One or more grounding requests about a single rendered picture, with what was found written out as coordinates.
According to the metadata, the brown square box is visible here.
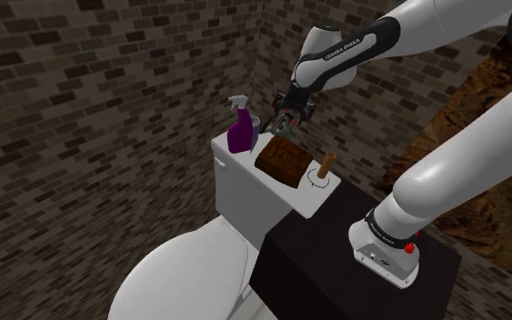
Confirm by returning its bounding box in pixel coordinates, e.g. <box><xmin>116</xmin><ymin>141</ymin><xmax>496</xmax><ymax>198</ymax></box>
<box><xmin>254</xmin><ymin>135</ymin><xmax>315</xmax><ymax>189</ymax></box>

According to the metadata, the purple spray bottle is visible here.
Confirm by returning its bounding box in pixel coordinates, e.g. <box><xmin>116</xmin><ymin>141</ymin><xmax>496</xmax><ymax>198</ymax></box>
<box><xmin>226</xmin><ymin>95</ymin><xmax>254</xmax><ymax>155</ymax></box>

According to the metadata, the white toilet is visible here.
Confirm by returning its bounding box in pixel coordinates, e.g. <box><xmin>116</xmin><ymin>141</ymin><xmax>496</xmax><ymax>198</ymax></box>
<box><xmin>106</xmin><ymin>131</ymin><xmax>342</xmax><ymax>320</ymax></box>

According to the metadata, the dark robot stand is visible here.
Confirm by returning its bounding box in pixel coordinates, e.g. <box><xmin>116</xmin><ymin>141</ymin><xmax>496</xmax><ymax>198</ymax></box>
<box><xmin>248</xmin><ymin>178</ymin><xmax>463</xmax><ymax>320</ymax></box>

